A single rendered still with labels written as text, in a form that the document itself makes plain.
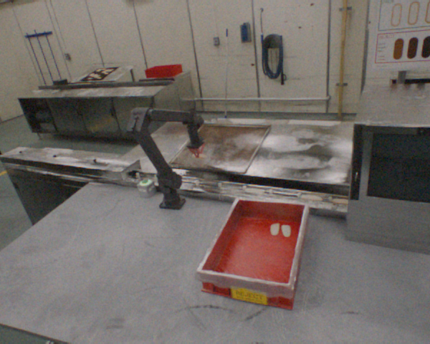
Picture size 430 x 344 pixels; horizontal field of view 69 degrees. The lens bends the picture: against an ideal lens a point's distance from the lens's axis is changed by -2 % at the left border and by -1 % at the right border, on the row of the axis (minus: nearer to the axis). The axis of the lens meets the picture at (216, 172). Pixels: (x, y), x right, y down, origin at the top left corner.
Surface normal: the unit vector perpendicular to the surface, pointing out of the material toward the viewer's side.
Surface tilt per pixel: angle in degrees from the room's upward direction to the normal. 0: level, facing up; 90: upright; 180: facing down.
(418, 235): 89
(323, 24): 90
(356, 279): 0
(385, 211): 91
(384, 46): 90
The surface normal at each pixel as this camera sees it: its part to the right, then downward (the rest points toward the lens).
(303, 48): -0.44, 0.46
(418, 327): -0.13, -0.88
